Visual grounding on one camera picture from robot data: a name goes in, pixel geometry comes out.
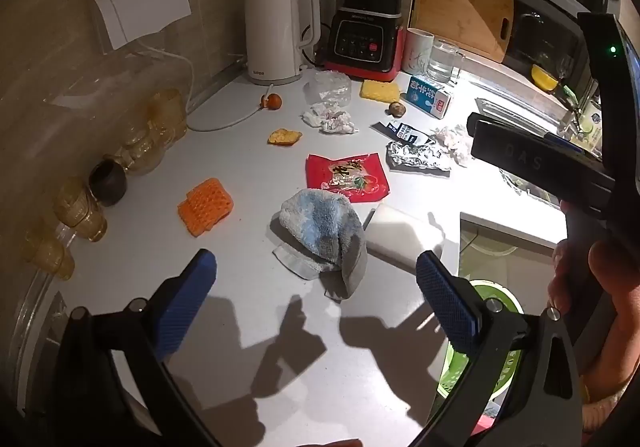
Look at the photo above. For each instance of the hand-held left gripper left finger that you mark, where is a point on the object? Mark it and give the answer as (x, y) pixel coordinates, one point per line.
(185, 297)

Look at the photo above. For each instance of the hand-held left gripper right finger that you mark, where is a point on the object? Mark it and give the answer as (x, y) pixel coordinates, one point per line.
(445, 302)

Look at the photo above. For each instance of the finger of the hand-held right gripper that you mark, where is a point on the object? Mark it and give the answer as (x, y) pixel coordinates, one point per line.
(540, 162)
(560, 141)

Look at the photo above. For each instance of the orange peel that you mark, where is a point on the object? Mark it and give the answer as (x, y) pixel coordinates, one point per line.
(284, 137)

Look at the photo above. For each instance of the person's right forearm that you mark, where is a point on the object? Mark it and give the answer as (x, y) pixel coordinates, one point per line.
(612, 392)

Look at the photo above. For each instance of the person's right hand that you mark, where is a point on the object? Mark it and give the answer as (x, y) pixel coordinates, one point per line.
(615, 277)

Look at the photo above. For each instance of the metal sink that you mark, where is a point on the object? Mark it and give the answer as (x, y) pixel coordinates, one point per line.
(515, 114)

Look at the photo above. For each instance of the green bin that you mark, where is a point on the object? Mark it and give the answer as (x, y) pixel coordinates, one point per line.
(452, 362)

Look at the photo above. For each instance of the yellow round object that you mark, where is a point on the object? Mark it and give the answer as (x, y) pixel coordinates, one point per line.
(544, 77)

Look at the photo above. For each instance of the crumpled white tissue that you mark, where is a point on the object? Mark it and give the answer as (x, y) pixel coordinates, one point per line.
(330, 119)
(452, 139)

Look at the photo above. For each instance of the silver foil wrapper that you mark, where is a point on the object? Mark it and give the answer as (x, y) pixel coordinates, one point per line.
(415, 156)

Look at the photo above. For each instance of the blue and white milk carton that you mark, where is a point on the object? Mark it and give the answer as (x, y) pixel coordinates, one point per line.
(427, 97)

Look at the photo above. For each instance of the dark ceramic cup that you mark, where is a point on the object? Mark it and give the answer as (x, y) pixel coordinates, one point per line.
(107, 182)

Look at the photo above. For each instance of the clear glass cup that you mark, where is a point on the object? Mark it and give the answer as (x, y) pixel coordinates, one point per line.
(442, 62)

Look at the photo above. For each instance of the black snack wrapper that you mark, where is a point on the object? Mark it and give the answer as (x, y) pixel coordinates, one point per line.
(402, 132)

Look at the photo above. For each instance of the blue and grey cloth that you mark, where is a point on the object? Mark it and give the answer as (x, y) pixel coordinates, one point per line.
(325, 227)

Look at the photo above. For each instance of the red snack packet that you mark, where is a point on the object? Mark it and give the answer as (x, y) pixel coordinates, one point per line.
(347, 174)

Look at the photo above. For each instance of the wooden cutting board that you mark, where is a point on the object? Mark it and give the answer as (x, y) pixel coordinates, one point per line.
(460, 12)

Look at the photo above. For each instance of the white printed mug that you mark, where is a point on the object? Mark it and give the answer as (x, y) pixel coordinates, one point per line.
(417, 49)

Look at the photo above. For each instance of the yellow sponge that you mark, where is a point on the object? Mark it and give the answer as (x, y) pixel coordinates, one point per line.
(380, 91)

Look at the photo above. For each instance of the small orange fruit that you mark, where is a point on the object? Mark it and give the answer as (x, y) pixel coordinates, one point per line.
(272, 101)

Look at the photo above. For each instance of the black and red blender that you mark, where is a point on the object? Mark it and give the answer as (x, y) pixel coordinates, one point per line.
(370, 22)

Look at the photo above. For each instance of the clear plastic bag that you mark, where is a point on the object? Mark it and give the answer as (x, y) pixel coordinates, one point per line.
(327, 87)

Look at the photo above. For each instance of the white electric kettle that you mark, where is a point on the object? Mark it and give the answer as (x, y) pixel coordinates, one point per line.
(272, 37)

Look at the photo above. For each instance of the white wall socket cover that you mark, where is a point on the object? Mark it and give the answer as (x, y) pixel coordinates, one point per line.
(142, 7)

